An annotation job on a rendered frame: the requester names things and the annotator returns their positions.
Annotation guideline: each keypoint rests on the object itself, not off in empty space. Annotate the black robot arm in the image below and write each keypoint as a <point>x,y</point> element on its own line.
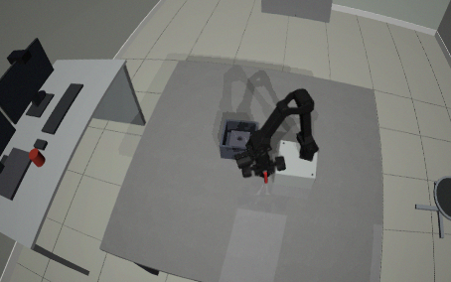
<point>259,142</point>

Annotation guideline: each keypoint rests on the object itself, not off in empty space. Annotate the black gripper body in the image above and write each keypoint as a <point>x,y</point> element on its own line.
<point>279,162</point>

